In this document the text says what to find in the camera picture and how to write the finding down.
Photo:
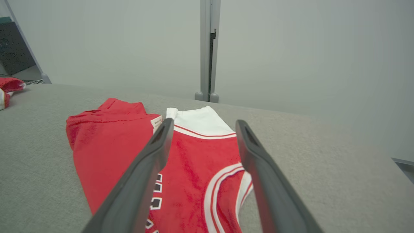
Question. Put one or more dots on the grey rounded post foot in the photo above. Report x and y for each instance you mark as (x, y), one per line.
(198, 96)
(214, 98)

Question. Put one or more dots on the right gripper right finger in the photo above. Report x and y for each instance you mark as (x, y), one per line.
(275, 194)

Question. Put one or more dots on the red white-striped shorts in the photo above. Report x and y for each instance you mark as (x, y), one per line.
(9, 84)

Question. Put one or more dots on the grey metal frame corner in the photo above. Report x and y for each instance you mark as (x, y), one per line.
(402, 161)

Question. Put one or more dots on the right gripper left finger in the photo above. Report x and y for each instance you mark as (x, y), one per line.
(139, 181)

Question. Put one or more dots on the red basketball jersey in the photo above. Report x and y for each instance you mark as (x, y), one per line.
(106, 149)

